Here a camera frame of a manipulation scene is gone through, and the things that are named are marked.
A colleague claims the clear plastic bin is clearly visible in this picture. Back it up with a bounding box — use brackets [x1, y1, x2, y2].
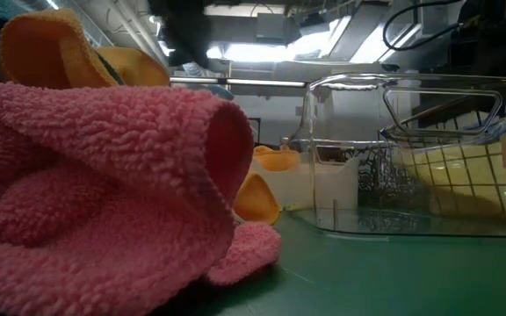
[286, 72, 506, 239]

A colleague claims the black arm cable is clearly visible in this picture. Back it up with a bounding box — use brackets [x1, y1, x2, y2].
[382, 0, 463, 52]

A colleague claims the green table mat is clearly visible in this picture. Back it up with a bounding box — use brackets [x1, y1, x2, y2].
[155, 210, 506, 316]

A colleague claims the yellow microfiber towel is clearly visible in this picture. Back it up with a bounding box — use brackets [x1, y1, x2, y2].
[400, 144, 506, 219]

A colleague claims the white plastic basket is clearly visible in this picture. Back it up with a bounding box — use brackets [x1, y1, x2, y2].
[250, 153, 362, 212]

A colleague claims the orange microfiber towel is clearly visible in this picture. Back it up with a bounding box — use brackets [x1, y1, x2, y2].
[97, 46, 171, 88]
[0, 7, 283, 226]
[252, 145, 301, 173]

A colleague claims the round black mesh basket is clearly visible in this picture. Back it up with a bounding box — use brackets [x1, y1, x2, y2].
[356, 144, 397, 207]

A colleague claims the pink microfiber towel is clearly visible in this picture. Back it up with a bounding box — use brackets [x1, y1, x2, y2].
[0, 78, 283, 316]

